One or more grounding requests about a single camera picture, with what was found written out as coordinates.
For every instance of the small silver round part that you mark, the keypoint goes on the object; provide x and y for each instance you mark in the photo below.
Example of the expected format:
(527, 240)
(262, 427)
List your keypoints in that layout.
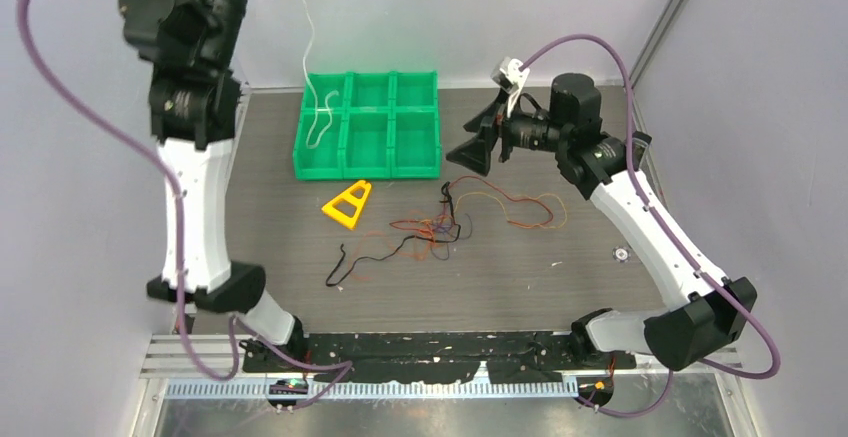
(621, 254)

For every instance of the yellow triangular plastic bracket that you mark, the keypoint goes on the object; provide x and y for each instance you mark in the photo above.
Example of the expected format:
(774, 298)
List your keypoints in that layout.
(347, 207)

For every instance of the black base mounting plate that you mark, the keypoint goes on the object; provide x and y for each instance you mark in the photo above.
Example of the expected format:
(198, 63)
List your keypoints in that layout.
(449, 357)

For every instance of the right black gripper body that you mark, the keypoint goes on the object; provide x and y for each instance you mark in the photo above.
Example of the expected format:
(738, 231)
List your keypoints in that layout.
(519, 129)

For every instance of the slotted cable duct rail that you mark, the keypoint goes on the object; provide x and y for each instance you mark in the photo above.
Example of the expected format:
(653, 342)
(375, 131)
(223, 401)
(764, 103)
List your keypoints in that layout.
(294, 388)

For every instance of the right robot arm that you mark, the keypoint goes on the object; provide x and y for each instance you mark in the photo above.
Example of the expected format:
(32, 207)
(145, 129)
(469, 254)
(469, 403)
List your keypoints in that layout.
(703, 309)

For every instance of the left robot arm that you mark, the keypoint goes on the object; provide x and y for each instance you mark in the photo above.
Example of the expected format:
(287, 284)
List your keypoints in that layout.
(193, 101)

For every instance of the green six-compartment bin tray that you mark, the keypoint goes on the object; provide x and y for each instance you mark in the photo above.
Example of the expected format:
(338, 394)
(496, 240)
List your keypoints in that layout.
(379, 126)

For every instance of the black metronome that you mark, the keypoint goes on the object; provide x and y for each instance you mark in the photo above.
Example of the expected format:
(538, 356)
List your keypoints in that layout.
(640, 144)

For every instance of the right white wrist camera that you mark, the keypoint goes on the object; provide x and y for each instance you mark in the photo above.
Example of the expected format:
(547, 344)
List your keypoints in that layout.
(510, 75)

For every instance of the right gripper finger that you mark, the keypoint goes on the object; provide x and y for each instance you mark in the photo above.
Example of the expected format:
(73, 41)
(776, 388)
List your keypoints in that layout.
(475, 154)
(489, 119)

